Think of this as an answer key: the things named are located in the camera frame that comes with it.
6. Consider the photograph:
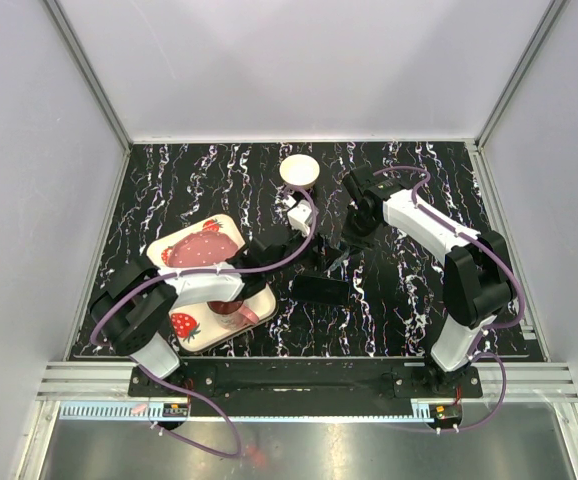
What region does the pink dotted plate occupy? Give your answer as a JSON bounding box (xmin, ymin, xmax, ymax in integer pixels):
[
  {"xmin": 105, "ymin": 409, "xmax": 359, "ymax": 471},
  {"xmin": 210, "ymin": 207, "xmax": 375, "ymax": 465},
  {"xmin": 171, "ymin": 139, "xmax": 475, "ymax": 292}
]
[{"xmin": 161, "ymin": 230, "xmax": 239, "ymax": 268}]

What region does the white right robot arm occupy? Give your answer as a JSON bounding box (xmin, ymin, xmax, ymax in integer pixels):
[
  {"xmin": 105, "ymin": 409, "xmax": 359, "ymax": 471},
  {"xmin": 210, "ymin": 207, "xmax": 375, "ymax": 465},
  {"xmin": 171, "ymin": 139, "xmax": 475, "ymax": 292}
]
[{"xmin": 343, "ymin": 167, "xmax": 526, "ymax": 397}]

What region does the cream ceramic bowl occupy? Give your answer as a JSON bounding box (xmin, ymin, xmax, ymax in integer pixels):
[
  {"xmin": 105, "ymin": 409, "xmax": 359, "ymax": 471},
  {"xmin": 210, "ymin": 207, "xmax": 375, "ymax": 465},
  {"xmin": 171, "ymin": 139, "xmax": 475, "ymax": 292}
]
[{"xmin": 279, "ymin": 154, "xmax": 320, "ymax": 191}]

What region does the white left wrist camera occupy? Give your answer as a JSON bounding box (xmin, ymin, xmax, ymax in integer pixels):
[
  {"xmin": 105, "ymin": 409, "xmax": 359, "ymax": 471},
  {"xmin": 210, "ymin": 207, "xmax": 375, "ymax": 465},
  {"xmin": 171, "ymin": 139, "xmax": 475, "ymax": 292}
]
[{"xmin": 282, "ymin": 196, "xmax": 314, "ymax": 237}]

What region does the black smartphone on table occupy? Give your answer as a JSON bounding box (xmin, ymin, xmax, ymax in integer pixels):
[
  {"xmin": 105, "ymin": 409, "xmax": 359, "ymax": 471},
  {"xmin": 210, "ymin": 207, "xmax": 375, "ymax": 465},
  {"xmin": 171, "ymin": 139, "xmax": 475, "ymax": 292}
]
[{"xmin": 290, "ymin": 274, "xmax": 350, "ymax": 306}]

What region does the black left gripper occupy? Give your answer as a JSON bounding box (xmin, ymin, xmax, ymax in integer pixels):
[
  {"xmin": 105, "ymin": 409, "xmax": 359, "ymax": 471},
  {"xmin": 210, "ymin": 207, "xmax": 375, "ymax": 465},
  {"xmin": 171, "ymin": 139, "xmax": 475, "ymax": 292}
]
[{"xmin": 264, "ymin": 224, "xmax": 342, "ymax": 279}]

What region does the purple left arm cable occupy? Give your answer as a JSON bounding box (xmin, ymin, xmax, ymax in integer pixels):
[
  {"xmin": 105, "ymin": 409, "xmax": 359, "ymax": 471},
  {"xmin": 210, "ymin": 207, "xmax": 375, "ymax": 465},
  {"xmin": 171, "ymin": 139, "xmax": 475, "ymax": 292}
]
[{"xmin": 90, "ymin": 184, "xmax": 319, "ymax": 459}]

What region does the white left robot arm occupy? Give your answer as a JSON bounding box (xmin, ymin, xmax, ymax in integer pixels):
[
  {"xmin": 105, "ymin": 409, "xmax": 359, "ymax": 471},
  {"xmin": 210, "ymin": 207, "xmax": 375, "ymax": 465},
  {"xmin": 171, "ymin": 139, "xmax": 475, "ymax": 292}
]
[{"xmin": 89, "ymin": 214, "xmax": 325, "ymax": 396}]

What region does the white strawberry tray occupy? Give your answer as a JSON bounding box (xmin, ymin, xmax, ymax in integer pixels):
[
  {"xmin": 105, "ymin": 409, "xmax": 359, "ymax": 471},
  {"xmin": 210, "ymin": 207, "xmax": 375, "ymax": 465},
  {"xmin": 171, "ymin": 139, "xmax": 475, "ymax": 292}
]
[{"xmin": 146, "ymin": 214, "xmax": 277, "ymax": 354}]

